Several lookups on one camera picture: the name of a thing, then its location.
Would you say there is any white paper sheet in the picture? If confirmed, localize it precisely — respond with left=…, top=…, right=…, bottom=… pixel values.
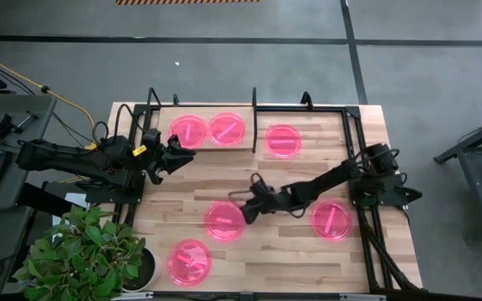
left=62, top=191, right=90, bottom=211

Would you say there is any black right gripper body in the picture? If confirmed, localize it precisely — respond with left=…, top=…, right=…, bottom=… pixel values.
left=246, top=185, right=289, bottom=212

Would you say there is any black handled tool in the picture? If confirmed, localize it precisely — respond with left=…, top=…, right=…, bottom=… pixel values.
left=14, top=110, right=40, bottom=131

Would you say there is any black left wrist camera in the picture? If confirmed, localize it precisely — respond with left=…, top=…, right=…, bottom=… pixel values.
left=142, top=128, right=163, bottom=147

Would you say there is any white plant pot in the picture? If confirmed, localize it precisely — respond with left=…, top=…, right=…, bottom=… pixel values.
left=120, top=246, right=163, bottom=293

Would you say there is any green leafy potted plant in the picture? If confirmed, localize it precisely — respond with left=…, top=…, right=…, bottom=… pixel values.
left=12, top=204, right=148, bottom=301

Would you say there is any yellow cable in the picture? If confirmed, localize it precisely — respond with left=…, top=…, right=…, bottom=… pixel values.
left=0, top=45, right=99, bottom=151

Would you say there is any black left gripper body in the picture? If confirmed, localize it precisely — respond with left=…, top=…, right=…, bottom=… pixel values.
left=146, top=144, right=171, bottom=186

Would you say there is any black metal rig frame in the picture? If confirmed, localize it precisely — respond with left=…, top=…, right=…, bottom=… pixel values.
left=114, top=89, right=424, bottom=301

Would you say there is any pink translucent plastic plate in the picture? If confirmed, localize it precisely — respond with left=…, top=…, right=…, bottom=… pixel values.
left=167, top=113, right=208, bottom=150
left=310, top=199, right=354, bottom=242
left=264, top=124, right=303, bottom=160
left=207, top=111, right=248, bottom=147
left=204, top=200, right=248, bottom=243
left=166, top=238, right=213, bottom=287

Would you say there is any grey desk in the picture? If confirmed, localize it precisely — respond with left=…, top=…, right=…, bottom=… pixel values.
left=0, top=92, right=58, bottom=301

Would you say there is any black metal stand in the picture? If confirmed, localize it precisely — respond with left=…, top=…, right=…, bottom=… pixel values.
left=433, top=108, right=482, bottom=235

